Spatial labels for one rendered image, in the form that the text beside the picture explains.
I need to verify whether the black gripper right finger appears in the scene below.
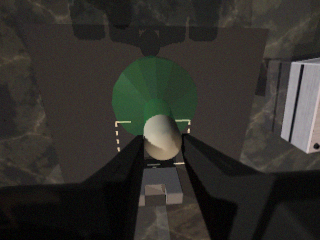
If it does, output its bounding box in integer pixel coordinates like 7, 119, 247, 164
181, 134, 320, 240

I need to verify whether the green glass bottle with white cap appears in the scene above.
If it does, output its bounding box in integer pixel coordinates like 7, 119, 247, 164
112, 55, 198, 160

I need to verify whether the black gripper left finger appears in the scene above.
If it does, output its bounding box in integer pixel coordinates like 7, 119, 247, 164
0, 135, 144, 240

